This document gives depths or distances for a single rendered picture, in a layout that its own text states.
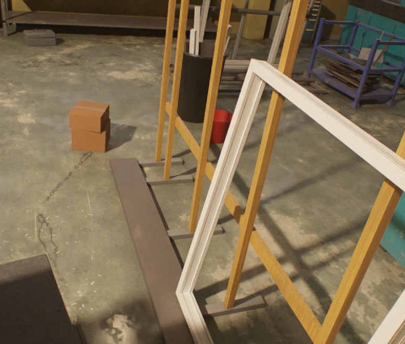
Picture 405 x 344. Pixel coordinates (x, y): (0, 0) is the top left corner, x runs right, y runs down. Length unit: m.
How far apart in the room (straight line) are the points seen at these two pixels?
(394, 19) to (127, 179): 5.90
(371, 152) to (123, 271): 1.89
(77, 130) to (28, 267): 2.46
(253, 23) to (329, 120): 7.68
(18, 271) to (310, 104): 1.17
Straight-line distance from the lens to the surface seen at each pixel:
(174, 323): 2.44
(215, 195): 2.11
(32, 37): 7.11
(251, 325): 2.59
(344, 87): 6.48
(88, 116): 3.84
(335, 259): 3.23
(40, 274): 1.58
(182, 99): 4.67
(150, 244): 2.87
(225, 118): 4.48
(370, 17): 8.60
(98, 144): 3.96
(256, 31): 9.11
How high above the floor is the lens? 1.95
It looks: 31 degrees down
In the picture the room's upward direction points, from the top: 8 degrees clockwise
